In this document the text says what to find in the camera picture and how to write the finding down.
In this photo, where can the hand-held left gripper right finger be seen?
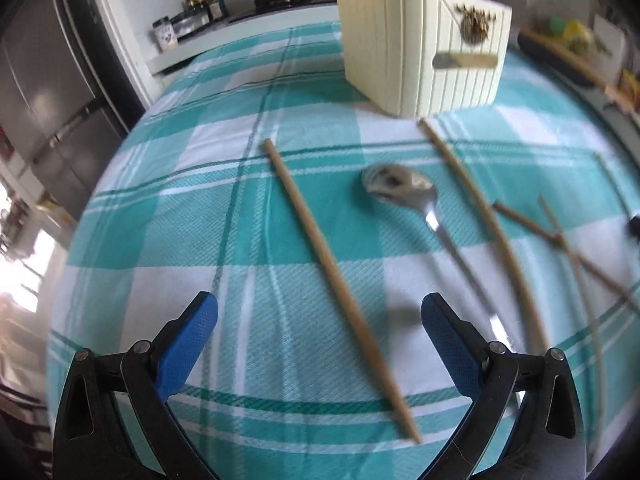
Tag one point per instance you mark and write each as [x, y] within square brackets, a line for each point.
[450, 342]

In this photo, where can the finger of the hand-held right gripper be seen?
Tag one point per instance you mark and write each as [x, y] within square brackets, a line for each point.
[635, 225]

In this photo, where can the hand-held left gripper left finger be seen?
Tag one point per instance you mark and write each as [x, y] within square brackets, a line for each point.
[187, 340]

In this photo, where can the steel spoon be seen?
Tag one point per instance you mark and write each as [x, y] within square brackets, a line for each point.
[400, 185]

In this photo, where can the cream plastic utensil holder box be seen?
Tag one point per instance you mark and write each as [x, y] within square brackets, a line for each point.
[400, 55]

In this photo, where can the teal checked tablecloth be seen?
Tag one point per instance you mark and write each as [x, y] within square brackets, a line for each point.
[200, 240]

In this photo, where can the yellow packet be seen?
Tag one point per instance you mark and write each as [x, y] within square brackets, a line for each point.
[631, 81]

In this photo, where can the wooden cutting board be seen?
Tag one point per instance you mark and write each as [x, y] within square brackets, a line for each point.
[575, 67]

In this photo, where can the white knife block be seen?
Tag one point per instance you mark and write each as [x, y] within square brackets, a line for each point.
[610, 40]

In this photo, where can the grey refrigerator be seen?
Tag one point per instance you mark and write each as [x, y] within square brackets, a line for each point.
[45, 85]

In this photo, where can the dark sauce bottle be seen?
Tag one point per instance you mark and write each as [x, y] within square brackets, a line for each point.
[216, 2]

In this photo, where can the black gas stove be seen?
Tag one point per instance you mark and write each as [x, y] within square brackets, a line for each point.
[280, 0]

